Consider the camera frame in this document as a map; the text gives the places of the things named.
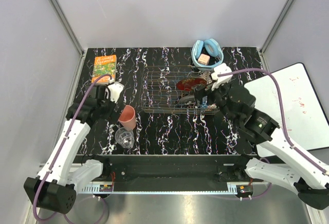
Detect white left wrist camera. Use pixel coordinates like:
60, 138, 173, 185
106, 82, 124, 103

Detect wire dish rack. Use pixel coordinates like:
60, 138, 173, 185
140, 65, 218, 115

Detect pink plastic cup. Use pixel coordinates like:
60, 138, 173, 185
118, 105, 136, 130

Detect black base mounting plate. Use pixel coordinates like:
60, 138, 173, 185
74, 154, 250, 194

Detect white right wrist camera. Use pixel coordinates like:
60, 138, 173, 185
211, 63, 233, 91

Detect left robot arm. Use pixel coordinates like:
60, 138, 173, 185
24, 82, 125, 214

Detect brown floral patterned bowl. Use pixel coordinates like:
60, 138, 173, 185
200, 71, 212, 84

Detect clear glass bowl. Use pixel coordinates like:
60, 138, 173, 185
177, 95, 196, 106

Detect light blue headphones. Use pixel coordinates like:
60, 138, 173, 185
191, 39, 224, 71

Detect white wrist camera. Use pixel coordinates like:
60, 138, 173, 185
211, 63, 233, 91
106, 82, 124, 103

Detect orange green paperback book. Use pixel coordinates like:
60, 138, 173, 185
92, 54, 117, 83

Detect pink cube die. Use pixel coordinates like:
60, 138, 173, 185
197, 53, 210, 65

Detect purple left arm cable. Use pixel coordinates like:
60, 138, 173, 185
32, 74, 115, 224

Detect red floral plate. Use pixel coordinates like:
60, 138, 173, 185
176, 78, 207, 91

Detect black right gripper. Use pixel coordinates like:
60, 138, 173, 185
190, 78, 237, 124

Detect clear drinking glass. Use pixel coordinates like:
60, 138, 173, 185
115, 127, 135, 149

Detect blue triangle patterned bowl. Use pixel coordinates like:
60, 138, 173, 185
200, 102, 216, 109

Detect white dry-erase board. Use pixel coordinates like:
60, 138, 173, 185
244, 63, 328, 151

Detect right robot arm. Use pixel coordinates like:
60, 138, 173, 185
193, 84, 328, 210

